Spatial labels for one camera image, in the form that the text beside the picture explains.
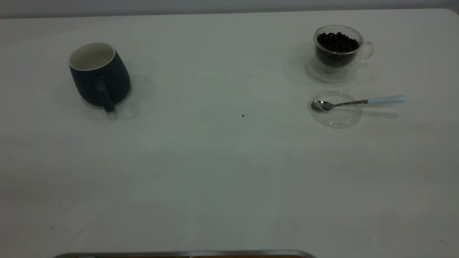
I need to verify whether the dark grey ceramic mug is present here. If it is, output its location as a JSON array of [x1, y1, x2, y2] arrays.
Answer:
[[68, 42, 132, 113]]

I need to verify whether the small clear glass dish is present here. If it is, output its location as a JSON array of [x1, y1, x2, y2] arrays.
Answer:
[[310, 89, 363, 128]]

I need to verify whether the metal spoon light-blue handle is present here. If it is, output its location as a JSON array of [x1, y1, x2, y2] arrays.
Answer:
[[311, 95, 407, 112]]

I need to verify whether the clear glass handled cup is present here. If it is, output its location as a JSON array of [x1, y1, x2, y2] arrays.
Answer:
[[314, 24, 374, 74]]

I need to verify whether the roasted coffee beans pile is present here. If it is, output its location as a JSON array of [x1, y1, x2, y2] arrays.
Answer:
[[316, 32, 360, 67]]

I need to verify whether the clear glass saucer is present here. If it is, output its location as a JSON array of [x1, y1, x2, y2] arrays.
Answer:
[[305, 54, 359, 83]]

